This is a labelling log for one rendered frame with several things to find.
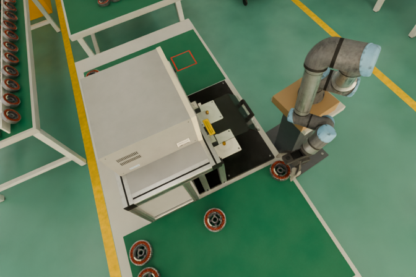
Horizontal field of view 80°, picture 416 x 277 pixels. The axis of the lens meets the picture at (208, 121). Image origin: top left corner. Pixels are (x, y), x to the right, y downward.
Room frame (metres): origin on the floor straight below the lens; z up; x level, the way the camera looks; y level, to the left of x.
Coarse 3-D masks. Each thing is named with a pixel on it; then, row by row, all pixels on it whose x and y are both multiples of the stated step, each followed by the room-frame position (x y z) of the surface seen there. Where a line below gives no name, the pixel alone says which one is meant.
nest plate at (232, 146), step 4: (228, 140) 0.63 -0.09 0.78; (232, 140) 0.63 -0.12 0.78; (220, 144) 0.62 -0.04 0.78; (228, 144) 0.61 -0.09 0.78; (232, 144) 0.61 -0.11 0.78; (236, 144) 0.60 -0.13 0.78; (216, 148) 0.60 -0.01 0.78; (220, 148) 0.59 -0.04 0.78; (224, 148) 0.59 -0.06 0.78; (228, 148) 0.58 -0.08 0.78; (232, 148) 0.58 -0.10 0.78; (236, 148) 0.57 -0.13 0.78; (240, 148) 0.57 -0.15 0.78; (220, 152) 0.57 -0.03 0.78; (224, 152) 0.57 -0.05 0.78; (228, 152) 0.56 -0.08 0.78; (232, 152) 0.56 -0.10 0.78; (220, 156) 0.55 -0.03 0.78; (224, 156) 0.54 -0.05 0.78
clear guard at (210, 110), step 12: (228, 96) 0.74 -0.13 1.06; (204, 108) 0.70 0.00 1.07; (216, 108) 0.69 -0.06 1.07; (228, 108) 0.67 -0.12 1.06; (240, 108) 0.67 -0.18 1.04; (216, 120) 0.62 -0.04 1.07; (228, 120) 0.61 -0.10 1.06; (240, 120) 0.59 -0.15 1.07; (252, 120) 0.60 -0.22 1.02; (216, 132) 0.55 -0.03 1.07; (228, 132) 0.54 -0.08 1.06; (240, 132) 0.53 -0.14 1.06; (216, 144) 0.49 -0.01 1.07
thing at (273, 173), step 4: (280, 160) 0.45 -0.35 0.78; (272, 164) 0.43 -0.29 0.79; (276, 164) 0.43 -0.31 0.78; (280, 164) 0.42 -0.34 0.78; (284, 164) 0.42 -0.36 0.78; (288, 164) 0.41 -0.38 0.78; (272, 168) 0.41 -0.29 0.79; (280, 168) 0.40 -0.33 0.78; (284, 168) 0.40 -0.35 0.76; (288, 168) 0.39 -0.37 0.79; (272, 172) 0.39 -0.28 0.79; (276, 172) 0.39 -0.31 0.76; (280, 172) 0.38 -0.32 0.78; (288, 172) 0.37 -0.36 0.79; (272, 176) 0.37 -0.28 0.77; (276, 176) 0.36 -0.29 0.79; (280, 176) 0.36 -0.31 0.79; (284, 176) 0.35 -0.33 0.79; (288, 176) 0.35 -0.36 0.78; (276, 180) 0.35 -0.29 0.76; (280, 180) 0.34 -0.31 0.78; (284, 180) 0.34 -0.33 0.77
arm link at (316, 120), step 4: (312, 116) 0.55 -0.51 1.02; (316, 116) 0.54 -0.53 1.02; (320, 116) 0.54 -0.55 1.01; (324, 116) 0.54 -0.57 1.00; (328, 116) 0.54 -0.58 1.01; (312, 120) 0.53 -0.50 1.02; (316, 120) 0.52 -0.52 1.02; (320, 120) 0.52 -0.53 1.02; (324, 120) 0.51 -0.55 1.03; (328, 120) 0.51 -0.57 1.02; (332, 120) 0.51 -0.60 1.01; (312, 124) 0.51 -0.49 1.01; (316, 124) 0.50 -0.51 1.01; (320, 124) 0.49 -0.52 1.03; (328, 124) 0.48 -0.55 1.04; (332, 124) 0.49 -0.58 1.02; (308, 128) 0.51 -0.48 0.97; (312, 128) 0.50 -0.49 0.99
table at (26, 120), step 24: (0, 0) 2.83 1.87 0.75; (24, 0) 2.73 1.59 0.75; (0, 24) 2.39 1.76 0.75; (24, 24) 2.30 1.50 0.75; (0, 48) 2.00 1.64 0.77; (24, 48) 1.95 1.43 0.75; (0, 72) 1.69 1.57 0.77; (24, 72) 1.64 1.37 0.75; (0, 96) 1.44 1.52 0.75; (24, 96) 1.38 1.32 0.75; (24, 120) 1.15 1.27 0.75; (0, 144) 1.00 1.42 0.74; (48, 144) 1.08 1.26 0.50; (48, 168) 1.03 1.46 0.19
